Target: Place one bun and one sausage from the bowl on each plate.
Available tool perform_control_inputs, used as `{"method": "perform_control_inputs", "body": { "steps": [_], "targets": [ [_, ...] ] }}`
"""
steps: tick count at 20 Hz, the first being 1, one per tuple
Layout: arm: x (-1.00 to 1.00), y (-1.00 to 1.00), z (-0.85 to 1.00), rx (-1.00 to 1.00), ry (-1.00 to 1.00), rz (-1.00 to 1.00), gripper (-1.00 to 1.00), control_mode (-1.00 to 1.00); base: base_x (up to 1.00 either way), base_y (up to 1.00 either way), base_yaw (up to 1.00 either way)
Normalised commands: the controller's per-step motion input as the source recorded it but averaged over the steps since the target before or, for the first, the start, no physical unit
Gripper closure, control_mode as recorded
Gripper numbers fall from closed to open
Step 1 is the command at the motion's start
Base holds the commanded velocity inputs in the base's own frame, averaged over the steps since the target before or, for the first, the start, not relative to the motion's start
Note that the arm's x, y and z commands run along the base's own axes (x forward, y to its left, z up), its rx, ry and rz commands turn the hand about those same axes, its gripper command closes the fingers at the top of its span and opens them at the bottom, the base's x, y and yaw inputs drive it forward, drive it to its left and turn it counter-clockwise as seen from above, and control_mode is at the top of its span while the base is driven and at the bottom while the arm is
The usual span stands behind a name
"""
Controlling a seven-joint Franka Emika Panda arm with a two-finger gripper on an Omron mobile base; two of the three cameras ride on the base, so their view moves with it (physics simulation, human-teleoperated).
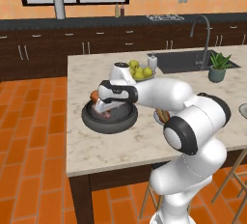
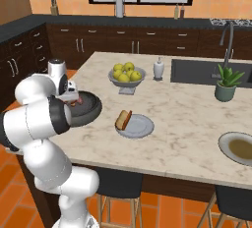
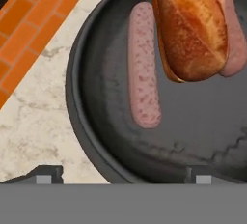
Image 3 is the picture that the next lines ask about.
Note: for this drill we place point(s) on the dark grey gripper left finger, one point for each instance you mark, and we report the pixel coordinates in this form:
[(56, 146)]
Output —
[(48, 173)]

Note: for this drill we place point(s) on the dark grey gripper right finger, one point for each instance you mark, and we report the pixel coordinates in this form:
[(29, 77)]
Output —
[(199, 173)]

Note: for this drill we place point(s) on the dark grey round bowl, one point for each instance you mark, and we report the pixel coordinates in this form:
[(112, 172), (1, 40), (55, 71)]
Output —
[(193, 118)]

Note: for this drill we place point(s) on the pink sausage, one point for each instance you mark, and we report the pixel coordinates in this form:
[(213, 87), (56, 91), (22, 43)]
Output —
[(236, 38), (143, 70)]

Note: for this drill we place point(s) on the golden brown bread bun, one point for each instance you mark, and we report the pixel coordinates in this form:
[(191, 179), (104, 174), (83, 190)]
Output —
[(189, 25)]

